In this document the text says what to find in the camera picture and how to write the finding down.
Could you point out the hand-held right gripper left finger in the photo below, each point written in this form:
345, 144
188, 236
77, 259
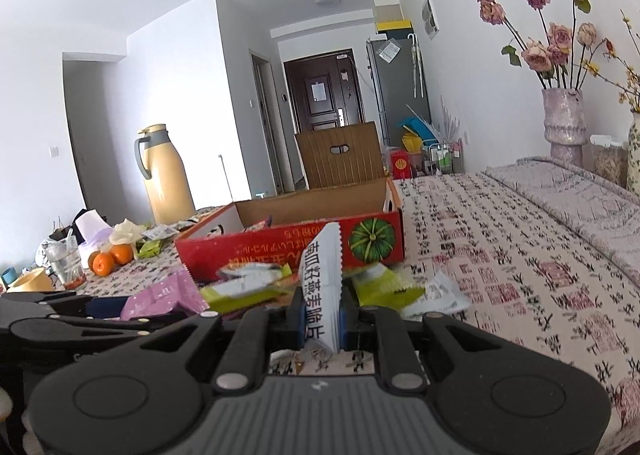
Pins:
298, 317

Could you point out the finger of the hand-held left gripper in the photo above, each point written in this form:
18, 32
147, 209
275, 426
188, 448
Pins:
75, 332
107, 308

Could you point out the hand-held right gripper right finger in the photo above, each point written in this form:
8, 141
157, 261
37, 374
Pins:
345, 322

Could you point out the white snack packet black print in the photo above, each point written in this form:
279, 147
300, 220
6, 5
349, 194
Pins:
322, 275

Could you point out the pink snack packet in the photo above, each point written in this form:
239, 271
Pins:
165, 297

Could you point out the white and green snack packet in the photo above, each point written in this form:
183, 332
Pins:
260, 272

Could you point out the red cardboard box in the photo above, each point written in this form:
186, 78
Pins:
280, 240

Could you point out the clear glass cup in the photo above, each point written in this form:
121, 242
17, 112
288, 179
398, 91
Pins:
65, 262

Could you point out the yellow plastic cup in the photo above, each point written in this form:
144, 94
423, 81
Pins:
32, 280

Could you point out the small green snack packet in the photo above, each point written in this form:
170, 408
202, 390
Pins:
150, 247

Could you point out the cream plastic bag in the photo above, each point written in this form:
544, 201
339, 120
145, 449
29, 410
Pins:
127, 232

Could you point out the white tissue roll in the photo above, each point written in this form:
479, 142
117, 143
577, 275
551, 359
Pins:
90, 227

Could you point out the silver foil bag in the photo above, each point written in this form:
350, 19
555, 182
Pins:
42, 251

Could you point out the small teal cup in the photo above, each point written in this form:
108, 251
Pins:
7, 276

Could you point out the white grey snack packet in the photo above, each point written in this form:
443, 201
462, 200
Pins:
160, 232
187, 223

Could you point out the black bag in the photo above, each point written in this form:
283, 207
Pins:
77, 216

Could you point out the yellow thermos jug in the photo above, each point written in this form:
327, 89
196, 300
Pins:
170, 185

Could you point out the brown wooden chair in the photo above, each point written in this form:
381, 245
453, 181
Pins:
325, 170

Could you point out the red gift box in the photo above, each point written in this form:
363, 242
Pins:
400, 165

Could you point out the grey interior door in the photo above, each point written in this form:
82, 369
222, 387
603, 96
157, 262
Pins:
265, 135

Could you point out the yellow bag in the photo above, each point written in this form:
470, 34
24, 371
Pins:
412, 142

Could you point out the blue plastic dustpan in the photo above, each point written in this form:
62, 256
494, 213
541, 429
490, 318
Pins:
417, 126

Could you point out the dark brown entrance door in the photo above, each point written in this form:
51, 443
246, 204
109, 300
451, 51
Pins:
350, 105

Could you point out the white feathery decoration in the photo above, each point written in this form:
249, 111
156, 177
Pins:
450, 127

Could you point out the grey refrigerator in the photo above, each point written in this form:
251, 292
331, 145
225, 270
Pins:
395, 85

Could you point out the grey patterned blanket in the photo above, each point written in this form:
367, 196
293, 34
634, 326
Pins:
575, 205

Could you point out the white folded umbrella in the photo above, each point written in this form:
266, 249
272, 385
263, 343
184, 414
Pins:
416, 70

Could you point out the clear plastic document pouch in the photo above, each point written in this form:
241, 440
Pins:
388, 52

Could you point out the pink glitter vase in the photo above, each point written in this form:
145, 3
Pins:
565, 125

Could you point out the yellow and black box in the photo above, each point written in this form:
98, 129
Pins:
392, 26

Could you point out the glass jar with white lid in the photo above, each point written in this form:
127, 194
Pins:
607, 165

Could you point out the white cardboard box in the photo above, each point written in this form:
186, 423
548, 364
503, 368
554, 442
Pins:
387, 7

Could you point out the round ceiling lamp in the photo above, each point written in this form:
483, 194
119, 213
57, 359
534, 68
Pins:
328, 0

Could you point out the dried pink roses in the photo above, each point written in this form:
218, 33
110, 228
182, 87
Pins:
537, 57

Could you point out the patterned ceramic vase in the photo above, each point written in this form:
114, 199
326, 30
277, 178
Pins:
635, 155

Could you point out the yellow flower branch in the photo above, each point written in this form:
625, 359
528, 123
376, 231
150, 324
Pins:
634, 102

